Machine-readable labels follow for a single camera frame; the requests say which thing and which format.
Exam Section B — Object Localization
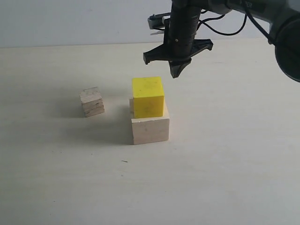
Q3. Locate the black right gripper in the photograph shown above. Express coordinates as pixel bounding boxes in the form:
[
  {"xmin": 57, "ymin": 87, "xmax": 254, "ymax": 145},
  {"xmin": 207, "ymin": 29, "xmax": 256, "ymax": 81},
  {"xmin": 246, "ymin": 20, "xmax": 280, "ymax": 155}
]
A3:
[{"xmin": 143, "ymin": 4, "xmax": 213, "ymax": 78}]

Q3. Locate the yellow cube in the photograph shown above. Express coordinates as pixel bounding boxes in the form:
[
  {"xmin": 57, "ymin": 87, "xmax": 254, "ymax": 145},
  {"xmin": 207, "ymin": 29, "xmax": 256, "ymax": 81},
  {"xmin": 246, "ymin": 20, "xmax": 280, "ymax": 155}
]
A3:
[{"xmin": 132, "ymin": 76, "xmax": 165, "ymax": 119}]

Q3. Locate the large pale wooden cube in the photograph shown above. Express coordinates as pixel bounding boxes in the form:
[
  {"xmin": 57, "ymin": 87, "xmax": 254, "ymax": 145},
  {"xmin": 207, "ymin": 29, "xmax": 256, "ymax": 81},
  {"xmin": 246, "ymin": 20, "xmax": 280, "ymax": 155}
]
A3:
[{"xmin": 129, "ymin": 99, "xmax": 170, "ymax": 145}]

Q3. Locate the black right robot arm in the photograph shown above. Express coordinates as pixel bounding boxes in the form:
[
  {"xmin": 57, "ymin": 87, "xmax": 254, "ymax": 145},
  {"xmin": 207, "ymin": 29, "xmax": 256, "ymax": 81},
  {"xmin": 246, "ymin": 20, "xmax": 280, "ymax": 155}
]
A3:
[{"xmin": 143, "ymin": 0, "xmax": 300, "ymax": 82}]

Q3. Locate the medium plywood cube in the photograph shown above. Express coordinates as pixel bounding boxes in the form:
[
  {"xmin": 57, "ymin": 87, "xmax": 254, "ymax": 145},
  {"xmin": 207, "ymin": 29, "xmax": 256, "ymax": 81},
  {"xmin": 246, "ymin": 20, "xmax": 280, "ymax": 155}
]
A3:
[{"xmin": 79, "ymin": 87, "xmax": 105, "ymax": 117}]

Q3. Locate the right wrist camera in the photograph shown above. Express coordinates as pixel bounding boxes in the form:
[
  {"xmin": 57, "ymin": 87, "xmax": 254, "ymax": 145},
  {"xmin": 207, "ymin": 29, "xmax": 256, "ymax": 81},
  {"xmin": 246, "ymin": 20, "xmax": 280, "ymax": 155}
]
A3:
[{"xmin": 147, "ymin": 12, "xmax": 171, "ymax": 35}]

